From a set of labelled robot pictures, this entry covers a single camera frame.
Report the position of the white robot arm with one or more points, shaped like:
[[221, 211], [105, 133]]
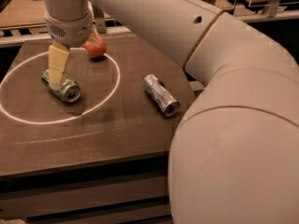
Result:
[[234, 158]]

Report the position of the red apple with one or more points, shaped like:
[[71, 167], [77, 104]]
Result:
[[96, 49]]

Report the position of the silver blue can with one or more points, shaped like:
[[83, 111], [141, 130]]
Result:
[[157, 91]]

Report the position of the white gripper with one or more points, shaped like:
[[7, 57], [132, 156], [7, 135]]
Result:
[[71, 31]]

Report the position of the wooden workbench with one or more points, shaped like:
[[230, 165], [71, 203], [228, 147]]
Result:
[[20, 14]]

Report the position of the green soda can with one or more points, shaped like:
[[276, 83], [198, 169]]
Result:
[[69, 91]]

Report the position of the dark wooden table cabinet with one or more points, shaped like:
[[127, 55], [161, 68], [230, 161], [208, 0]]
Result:
[[100, 160]]

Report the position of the metal bracket post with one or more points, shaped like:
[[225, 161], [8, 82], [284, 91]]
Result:
[[99, 19]]

